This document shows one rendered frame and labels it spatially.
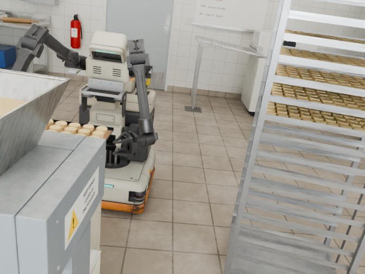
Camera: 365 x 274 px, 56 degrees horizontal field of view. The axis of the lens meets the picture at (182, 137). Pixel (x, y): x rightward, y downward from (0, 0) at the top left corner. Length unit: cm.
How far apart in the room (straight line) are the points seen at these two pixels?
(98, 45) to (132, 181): 94
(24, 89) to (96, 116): 152
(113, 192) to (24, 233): 188
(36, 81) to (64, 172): 23
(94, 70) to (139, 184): 82
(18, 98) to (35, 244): 35
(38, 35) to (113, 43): 48
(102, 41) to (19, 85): 136
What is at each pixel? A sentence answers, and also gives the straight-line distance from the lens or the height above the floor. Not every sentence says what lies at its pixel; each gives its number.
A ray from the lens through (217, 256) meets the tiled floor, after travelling 235.
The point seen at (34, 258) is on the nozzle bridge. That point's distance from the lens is 63.
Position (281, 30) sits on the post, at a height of 144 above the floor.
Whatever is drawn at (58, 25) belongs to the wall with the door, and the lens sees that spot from 595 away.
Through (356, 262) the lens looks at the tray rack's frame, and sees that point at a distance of 202.
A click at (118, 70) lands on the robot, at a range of 219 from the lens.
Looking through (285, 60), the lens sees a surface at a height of 132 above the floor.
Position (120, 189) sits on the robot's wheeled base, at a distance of 243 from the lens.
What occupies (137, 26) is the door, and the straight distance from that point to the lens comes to 573.
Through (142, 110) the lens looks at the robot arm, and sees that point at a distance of 162.
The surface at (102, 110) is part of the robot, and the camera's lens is 231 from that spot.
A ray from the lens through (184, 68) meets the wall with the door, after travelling 577.
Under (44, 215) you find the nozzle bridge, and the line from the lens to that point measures 58.
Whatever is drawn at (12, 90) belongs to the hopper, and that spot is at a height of 128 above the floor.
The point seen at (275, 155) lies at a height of 87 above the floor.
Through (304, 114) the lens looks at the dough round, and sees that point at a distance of 176.
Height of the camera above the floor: 152
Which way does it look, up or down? 22 degrees down
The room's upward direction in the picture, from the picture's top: 8 degrees clockwise
